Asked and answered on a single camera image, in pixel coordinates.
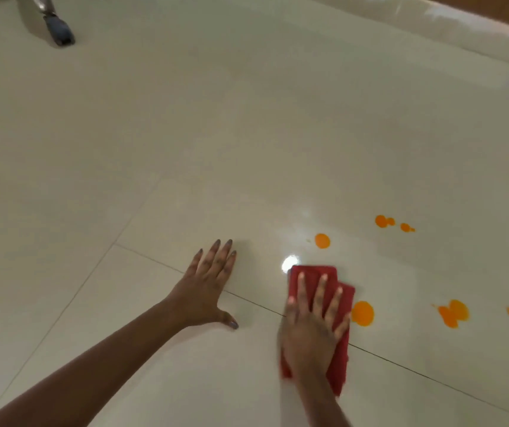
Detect cream tiled floor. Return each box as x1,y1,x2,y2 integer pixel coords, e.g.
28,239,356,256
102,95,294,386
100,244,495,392
0,0,509,427

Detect red cleaning cloth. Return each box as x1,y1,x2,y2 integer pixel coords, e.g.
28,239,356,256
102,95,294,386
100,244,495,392
279,265,356,397

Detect person's right hand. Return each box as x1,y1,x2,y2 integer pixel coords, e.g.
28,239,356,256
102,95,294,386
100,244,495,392
279,272,351,381

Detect orange liquid spill drops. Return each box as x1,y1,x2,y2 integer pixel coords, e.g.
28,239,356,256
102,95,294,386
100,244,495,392
306,213,509,364

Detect person's left hand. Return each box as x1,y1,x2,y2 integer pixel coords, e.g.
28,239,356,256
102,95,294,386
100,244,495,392
163,238,240,330

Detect chrome chair base leg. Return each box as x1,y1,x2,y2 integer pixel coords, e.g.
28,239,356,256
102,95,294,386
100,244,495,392
26,0,58,17

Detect person's left forearm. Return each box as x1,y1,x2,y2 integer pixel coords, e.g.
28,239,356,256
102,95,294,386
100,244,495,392
0,301,189,427

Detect black chair caster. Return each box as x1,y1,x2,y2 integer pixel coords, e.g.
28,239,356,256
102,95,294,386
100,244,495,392
43,12,76,47

